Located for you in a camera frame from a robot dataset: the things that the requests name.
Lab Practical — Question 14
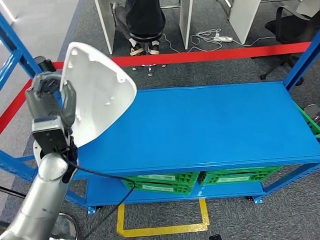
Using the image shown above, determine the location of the white power strip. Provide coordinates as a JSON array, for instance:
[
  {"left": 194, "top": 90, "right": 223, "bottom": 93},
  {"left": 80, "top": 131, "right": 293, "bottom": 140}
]
[{"left": 213, "top": 34, "right": 234, "bottom": 43}]

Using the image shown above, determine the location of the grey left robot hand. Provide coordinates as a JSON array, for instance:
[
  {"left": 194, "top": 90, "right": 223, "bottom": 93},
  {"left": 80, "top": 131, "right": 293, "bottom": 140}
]
[{"left": 25, "top": 71, "right": 77, "bottom": 129}]

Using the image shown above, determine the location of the black round stool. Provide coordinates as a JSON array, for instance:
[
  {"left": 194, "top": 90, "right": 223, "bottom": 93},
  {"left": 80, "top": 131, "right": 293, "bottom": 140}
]
[{"left": 129, "top": 30, "right": 166, "bottom": 78}]

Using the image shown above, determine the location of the black office chair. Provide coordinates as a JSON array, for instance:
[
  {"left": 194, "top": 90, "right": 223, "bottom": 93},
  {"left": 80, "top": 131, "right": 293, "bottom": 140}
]
[{"left": 259, "top": 5, "right": 320, "bottom": 88}]

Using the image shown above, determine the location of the blue metal shelf rack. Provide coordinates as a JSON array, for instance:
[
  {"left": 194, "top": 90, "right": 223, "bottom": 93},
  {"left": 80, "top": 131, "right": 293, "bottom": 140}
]
[{"left": 0, "top": 12, "right": 320, "bottom": 216}]

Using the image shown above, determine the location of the white desk panel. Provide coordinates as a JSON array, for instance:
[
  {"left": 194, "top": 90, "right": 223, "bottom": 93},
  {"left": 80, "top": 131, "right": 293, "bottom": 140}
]
[
  {"left": 229, "top": 0, "right": 261, "bottom": 45},
  {"left": 179, "top": 0, "right": 194, "bottom": 51},
  {"left": 94, "top": 0, "right": 116, "bottom": 56}
]

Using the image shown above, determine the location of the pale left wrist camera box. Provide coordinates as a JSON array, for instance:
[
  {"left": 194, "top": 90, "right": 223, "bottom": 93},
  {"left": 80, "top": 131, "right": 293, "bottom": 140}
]
[{"left": 32, "top": 115, "right": 71, "bottom": 155}]

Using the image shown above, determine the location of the red barrier belt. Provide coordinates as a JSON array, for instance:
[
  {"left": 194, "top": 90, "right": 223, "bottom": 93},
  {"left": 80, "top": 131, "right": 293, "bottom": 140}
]
[
  {"left": 0, "top": 78, "right": 33, "bottom": 134},
  {"left": 51, "top": 41, "right": 312, "bottom": 71}
]

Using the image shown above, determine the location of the green plastic crate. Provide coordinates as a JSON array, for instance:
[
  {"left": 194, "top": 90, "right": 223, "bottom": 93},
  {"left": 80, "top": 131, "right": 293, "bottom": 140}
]
[
  {"left": 128, "top": 181, "right": 195, "bottom": 196},
  {"left": 198, "top": 165, "right": 283, "bottom": 187},
  {"left": 121, "top": 171, "right": 200, "bottom": 186},
  {"left": 295, "top": 103, "right": 320, "bottom": 139}
]

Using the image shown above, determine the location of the round chrome base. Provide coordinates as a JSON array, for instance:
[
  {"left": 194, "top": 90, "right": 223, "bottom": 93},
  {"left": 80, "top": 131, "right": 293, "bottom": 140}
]
[{"left": 303, "top": 103, "right": 320, "bottom": 126}]

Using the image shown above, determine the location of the person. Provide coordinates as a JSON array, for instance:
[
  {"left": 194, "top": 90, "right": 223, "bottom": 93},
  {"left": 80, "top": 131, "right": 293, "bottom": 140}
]
[{"left": 114, "top": 0, "right": 167, "bottom": 57}]

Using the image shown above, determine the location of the white power cable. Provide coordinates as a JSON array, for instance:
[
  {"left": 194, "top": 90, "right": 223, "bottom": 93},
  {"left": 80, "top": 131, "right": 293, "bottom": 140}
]
[{"left": 162, "top": 29, "right": 278, "bottom": 55}]

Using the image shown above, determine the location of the white plastic cover part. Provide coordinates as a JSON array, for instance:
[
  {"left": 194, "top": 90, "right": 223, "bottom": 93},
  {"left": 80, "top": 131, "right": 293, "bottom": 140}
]
[{"left": 59, "top": 42, "right": 137, "bottom": 149}]

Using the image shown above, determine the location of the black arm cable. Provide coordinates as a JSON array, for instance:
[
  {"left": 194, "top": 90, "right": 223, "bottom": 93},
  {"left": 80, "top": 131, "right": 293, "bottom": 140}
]
[{"left": 55, "top": 147, "right": 136, "bottom": 240}]

